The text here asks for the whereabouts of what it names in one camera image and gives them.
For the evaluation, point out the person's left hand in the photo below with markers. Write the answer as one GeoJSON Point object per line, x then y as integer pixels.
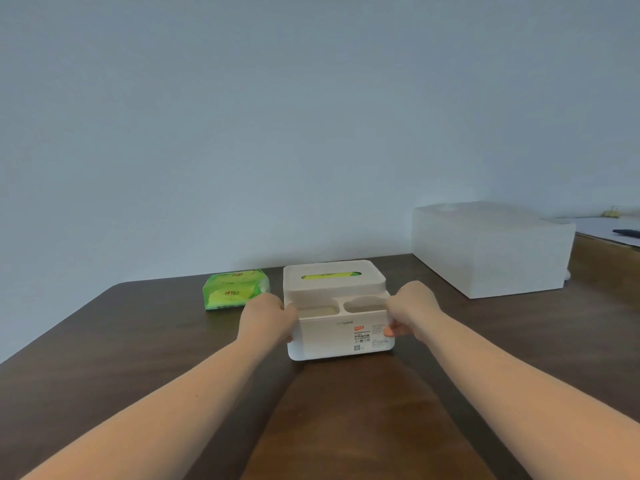
{"type": "Point", "coordinates": [265, 314]}

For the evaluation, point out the black pen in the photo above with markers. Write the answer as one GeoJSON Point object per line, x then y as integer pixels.
{"type": "Point", "coordinates": [627, 232]}

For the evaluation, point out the person's right hand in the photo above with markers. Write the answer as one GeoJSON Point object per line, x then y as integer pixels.
{"type": "Point", "coordinates": [412, 309]}

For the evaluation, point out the person's left thumb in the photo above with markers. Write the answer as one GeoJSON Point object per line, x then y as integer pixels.
{"type": "Point", "coordinates": [290, 309]}

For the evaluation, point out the person's right forearm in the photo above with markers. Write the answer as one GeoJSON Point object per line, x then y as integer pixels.
{"type": "Point", "coordinates": [530, 384]}

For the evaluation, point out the green tissue pack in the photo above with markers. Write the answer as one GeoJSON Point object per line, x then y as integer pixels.
{"type": "Point", "coordinates": [235, 289]}

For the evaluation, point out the white paper sheet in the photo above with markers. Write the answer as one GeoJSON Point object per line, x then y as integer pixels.
{"type": "Point", "coordinates": [607, 228]}

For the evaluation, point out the yellow binder clip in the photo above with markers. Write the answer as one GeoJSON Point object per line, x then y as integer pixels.
{"type": "Point", "coordinates": [611, 212]}

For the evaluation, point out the person's right thumb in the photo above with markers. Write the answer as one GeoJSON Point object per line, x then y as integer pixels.
{"type": "Point", "coordinates": [396, 328]}

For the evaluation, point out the large white box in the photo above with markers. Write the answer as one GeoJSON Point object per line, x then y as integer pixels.
{"type": "Point", "coordinates": [492, 249]}

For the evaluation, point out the white plastic tissue box organizer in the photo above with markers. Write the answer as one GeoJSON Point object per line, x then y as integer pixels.
{"type": "Point", "coordinates": [337, 319]}

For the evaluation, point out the person's left forearm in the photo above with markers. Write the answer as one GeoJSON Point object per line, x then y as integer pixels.
{"type": "Point", "coordinates": [150, 404]}

